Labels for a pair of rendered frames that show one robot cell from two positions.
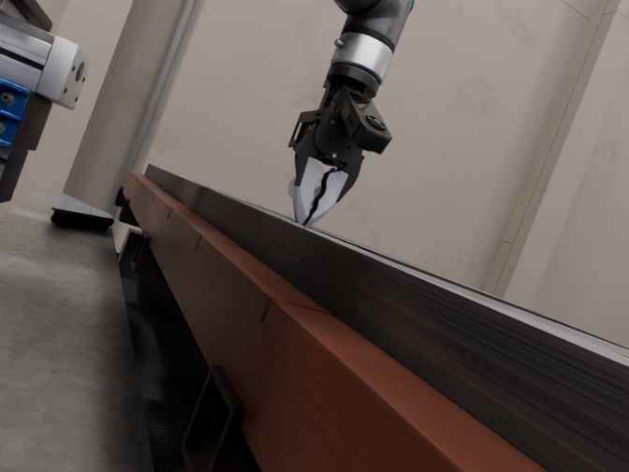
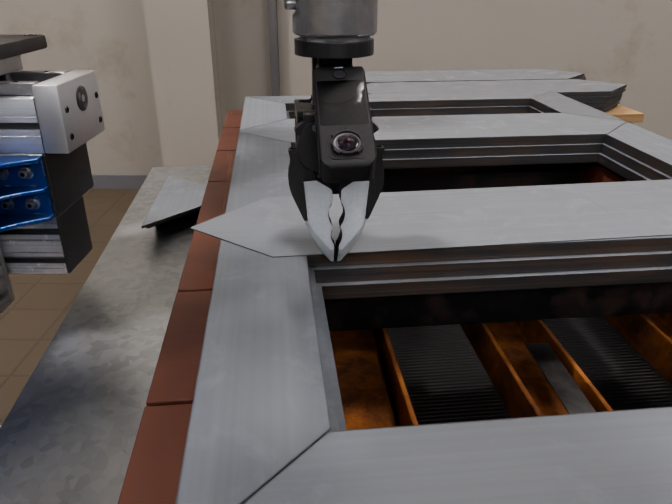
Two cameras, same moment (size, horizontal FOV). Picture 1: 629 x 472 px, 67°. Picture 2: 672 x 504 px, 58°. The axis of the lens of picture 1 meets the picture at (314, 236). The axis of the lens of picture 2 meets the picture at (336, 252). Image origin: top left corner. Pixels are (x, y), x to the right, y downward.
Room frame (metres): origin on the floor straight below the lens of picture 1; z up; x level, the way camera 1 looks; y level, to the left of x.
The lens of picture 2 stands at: (0.11, -0.17, 1.12)
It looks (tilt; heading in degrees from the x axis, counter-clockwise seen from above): 25 degrees down; 20
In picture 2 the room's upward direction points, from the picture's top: straight up
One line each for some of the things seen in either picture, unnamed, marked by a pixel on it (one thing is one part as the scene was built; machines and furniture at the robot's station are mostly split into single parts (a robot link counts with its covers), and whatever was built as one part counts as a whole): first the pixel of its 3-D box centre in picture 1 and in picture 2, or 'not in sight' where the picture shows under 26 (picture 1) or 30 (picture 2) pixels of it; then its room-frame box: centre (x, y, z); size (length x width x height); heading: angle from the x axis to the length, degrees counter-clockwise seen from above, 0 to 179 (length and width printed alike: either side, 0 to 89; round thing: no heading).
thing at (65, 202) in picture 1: (84, 213); (190, 198); (1.11, 0.52, 0.70); 0.39 x 0.12 x 0.04; 26
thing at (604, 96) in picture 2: not in sight; (471, 91); (1.85, 0.07, 0.82); 0.80 x 0.40 x 0.06; 116
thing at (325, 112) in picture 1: (335, 120); (333, 105); (0.65, 0.03, 1.01); 0.09 x 0.08 x 0.12; 26
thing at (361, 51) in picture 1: (358, 62); (331, 14); (0.64, 0.03, 1.09); 0.08 x 0.08 x 0.05
